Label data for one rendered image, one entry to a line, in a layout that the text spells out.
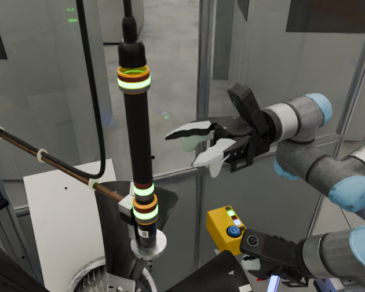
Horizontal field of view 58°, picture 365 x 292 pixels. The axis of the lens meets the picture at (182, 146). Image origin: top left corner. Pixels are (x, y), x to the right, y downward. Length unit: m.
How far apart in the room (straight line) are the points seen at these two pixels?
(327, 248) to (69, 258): 0.73
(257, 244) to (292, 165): 0.20
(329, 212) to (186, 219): 1.54
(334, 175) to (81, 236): 0.72
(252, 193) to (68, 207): 1.11
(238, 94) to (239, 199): 1.33
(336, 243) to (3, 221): 1.10
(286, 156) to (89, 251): 0.64
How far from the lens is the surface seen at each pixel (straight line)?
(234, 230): 1.20
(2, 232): 1.40
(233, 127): 0.61
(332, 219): 2.96
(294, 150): 0.75
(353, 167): 0.73
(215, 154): 0.54
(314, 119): 0.72
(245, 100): 0.57
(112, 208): 0.86
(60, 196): 1.06
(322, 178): 0.72
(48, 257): 1.08
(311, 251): 0.64
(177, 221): 1.77
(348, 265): 0.60
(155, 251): 0.66
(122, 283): 0.87
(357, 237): 0.59
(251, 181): 1.81
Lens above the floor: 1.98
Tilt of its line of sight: 35 degrees down
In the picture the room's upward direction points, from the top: straight up
